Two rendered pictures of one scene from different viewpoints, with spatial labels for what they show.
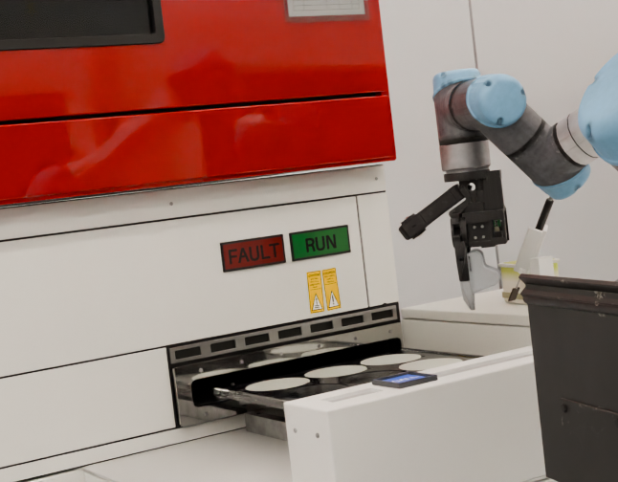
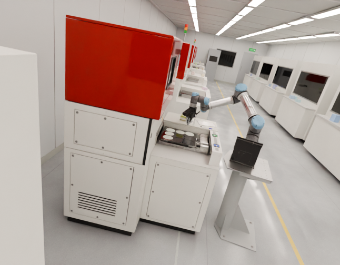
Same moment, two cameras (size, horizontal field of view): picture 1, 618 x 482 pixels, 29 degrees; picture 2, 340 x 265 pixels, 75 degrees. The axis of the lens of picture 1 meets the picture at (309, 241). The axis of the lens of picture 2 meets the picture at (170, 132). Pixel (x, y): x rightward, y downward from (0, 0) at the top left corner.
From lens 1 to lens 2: 197 cm
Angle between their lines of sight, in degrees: 57
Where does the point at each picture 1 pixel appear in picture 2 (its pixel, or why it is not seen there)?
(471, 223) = (193, 114)
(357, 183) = not seen: hidden behind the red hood
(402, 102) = not seen: hidden behind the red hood
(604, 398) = (248, 151)
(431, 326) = (171, 123)
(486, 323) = (182, 124)
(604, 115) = (258, 124)
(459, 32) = not seen: hidden behind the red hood
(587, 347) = (248, 146)
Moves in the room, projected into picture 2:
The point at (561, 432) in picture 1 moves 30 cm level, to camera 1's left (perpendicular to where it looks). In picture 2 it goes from (237, 153) to (223, 162)
